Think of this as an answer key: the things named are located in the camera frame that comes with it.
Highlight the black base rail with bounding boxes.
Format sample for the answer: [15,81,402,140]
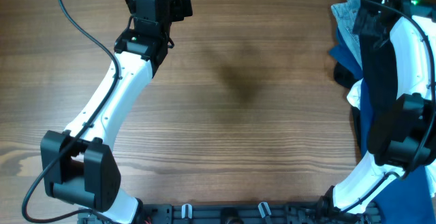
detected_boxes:
[77,202,382,224]

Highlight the light blue jeans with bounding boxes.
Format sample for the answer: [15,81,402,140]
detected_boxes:
[330,0,362,67]

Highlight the dark blue garment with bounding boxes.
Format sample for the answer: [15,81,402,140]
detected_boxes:
[329,31,435,224]

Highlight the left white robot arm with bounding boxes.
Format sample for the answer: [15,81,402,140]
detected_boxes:
[37,0,193,223]

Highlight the white garment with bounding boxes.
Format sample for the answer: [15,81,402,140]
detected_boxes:
[347,79,363,110]

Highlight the black pants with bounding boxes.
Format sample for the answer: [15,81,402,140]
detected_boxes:
[359,35,398,121]

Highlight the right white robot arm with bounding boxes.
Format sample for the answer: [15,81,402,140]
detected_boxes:
[317,0,435,222]

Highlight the black garment under pile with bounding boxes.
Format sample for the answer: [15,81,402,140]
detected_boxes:
[333,63,358,89]

